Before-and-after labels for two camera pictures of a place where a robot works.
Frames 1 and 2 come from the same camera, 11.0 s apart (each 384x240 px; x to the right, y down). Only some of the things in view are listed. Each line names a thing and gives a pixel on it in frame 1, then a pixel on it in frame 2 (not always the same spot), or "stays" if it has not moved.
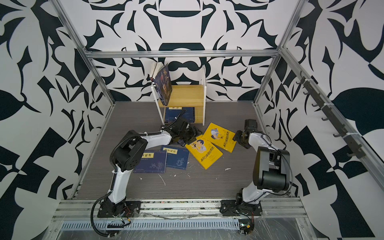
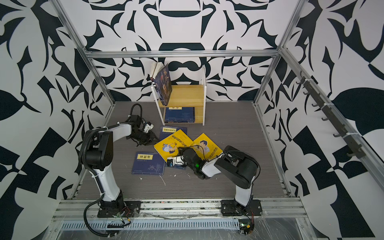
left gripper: (195, 132) -> (151, 139)
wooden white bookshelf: (189, 103) stays
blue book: (171, 113) stays
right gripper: (237, 137) -> (184, 151)
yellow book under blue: (204, 150) stays
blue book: (152, 161) stays
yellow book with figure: (220, 137) -> (168, 147)
